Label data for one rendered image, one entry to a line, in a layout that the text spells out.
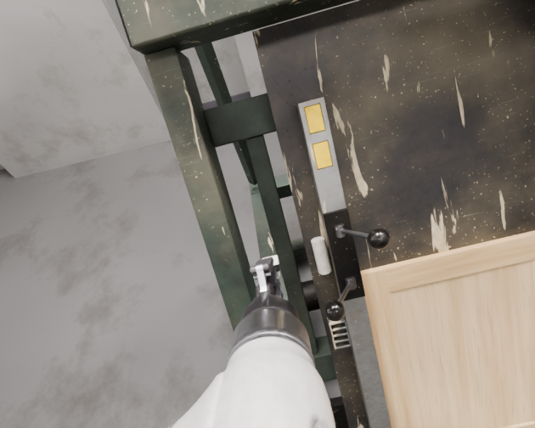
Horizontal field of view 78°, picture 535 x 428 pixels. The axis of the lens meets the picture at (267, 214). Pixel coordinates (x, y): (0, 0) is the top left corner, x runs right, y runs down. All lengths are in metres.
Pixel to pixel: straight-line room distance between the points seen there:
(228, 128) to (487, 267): 0.64
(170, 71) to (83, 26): 2.91
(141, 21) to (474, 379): 1.04
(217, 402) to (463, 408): 0.84
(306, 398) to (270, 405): 0.03
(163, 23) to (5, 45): 3.31
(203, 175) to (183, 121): 0.11
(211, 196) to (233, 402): 0.46
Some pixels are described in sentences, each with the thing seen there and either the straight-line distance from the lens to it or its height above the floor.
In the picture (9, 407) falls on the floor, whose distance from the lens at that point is 2.98.
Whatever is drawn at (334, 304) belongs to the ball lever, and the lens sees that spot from 0.65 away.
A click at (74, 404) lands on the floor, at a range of 2.66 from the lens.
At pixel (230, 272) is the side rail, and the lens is 0.72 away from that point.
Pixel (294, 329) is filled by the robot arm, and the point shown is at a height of 1.70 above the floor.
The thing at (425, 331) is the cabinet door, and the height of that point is 1.21.
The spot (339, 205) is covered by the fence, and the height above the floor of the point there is 1.51.
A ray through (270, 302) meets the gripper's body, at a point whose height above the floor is 1.67.
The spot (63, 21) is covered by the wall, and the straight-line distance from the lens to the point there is 3.61.
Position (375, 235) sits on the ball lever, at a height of 1.55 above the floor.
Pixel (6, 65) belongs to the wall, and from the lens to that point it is 4.01.
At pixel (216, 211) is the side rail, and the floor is 1.56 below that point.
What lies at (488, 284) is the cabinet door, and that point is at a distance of 0.91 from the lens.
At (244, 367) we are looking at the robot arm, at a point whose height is 1.75.
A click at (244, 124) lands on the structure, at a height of 1.64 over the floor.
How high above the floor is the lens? 2.04
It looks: 48 degrees down
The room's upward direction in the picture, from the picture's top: 19 degrees counter-clockwise
